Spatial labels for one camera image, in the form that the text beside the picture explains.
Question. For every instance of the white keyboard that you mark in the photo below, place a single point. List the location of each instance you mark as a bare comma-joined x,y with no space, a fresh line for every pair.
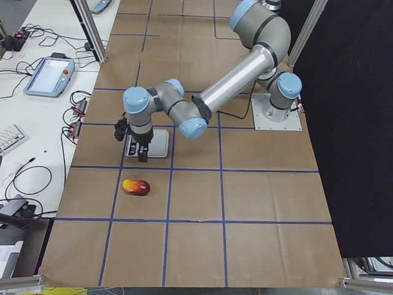
11,137

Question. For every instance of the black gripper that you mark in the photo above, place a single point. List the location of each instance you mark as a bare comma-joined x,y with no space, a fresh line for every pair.
143,141

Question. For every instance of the orange black usb hub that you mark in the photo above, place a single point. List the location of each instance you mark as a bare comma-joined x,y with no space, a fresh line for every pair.
79,110

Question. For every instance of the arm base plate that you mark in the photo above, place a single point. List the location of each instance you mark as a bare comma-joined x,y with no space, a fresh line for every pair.
268,118

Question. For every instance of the black power adapter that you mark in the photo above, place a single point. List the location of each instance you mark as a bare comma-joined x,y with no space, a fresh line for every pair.
88,47

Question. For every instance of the red yellow mango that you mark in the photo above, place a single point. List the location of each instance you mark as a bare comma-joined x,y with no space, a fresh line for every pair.
136,187

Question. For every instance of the blue teach pendant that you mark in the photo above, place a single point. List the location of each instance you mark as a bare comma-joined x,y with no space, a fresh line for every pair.
100,7
50,78

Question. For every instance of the silver digital kitchen scale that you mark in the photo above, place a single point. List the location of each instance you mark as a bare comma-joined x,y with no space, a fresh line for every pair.
158,148

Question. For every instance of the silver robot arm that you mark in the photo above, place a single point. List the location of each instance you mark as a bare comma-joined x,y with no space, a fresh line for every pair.
267,35

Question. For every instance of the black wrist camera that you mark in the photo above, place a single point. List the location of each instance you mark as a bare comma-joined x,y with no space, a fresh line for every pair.
121,129

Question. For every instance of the aluminium frame post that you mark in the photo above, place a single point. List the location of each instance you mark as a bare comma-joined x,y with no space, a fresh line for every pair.
90,30

